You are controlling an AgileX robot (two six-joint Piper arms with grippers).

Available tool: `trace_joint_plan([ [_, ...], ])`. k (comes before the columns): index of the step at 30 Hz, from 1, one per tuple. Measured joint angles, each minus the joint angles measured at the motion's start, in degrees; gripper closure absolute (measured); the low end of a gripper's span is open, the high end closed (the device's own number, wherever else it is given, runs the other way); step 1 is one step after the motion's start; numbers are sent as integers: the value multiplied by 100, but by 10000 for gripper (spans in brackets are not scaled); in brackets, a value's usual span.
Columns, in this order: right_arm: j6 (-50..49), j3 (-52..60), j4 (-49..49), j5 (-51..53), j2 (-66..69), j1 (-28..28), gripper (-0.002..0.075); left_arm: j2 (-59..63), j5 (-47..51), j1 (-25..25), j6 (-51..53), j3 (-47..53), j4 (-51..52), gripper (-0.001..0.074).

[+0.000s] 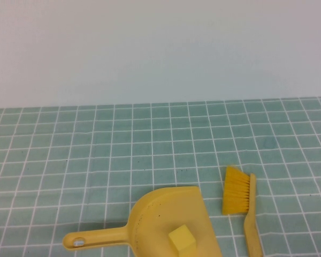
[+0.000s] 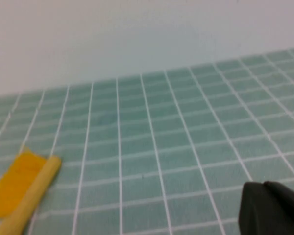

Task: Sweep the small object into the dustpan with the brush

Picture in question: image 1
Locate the yellow plastic dustpan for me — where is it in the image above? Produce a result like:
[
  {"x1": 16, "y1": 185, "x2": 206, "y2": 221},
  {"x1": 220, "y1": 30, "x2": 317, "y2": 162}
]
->
[{"x1": 62, "y1": 186, "x2": 223, "y2": 257}]

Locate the yellow hand brush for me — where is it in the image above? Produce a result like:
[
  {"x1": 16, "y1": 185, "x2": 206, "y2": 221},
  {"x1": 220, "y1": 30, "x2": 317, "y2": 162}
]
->
[{"x1": 221, "y1": 165, "x2": 264, "y2": 257}]

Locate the yellow foam cube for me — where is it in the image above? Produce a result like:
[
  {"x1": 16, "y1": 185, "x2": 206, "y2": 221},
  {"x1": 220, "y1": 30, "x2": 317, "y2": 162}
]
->
[{"x1": 167, "y1": 224, "x2": 198, "y2": 252}]

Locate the green checked tablecloth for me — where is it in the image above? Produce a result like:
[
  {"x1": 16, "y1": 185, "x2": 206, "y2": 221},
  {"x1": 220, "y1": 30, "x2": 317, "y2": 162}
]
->
[{"x1": 0, "y1": 96, "x2": 321, "y2": 257}]

